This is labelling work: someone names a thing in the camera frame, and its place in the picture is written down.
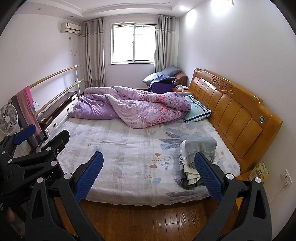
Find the right grey curtain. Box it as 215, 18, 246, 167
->
154, 15, 177, 72

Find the window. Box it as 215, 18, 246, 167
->
111, 23, 156, 64

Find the stack of folded clothes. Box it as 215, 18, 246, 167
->
179, 141, 217, 190

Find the pink grey towel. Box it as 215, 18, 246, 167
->
11, 86, 45, 149

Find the blue striped pillow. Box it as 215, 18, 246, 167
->
183, 95, 212, 122

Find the grey zip hoodie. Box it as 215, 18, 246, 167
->
185, 137, 217, 168

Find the bed with patterned sheet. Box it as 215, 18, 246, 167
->
54, 118, 240, 206

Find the white air conditioner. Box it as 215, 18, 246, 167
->
60, 22, 81, 35

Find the wooden double bar rail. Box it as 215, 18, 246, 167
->
1, 61, 81, 112

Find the wooden headboard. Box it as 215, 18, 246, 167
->
189, 68, 283, 174

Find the person's left hand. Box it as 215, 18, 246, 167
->
6, 207, 25, 237

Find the grey curtain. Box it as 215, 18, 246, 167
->
154, 15, 177, 72
81, 17, 106, 87

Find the white wall socket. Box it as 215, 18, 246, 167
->
280, 169, 292, 187

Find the purple floral duvet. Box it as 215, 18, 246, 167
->
68, 86, 191, 129

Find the wooden nightstand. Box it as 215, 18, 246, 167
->
172, 85, 189, 92

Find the chair with blue bedding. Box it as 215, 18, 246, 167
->
143, 65, 188, 93

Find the white standing fan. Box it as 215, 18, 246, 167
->
0, 104, 18, 135

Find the left grey curtain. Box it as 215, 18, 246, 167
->
81, 17, 106, 87

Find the yellow snack bag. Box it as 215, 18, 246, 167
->
248, 162, 269, 183

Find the dark top tv cabinet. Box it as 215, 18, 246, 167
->
38, 91, 78, 138

